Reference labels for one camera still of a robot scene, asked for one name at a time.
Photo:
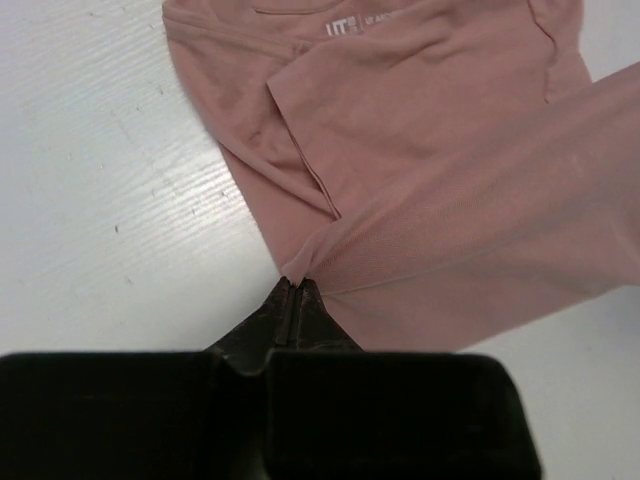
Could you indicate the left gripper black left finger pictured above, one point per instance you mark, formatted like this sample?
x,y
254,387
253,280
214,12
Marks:
x,y
141,415

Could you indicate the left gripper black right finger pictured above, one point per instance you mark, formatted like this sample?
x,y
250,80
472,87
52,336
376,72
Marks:
x,y
337,412

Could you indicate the dusty pink t shirt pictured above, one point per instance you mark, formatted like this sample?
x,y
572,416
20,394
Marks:
x,y
443,170

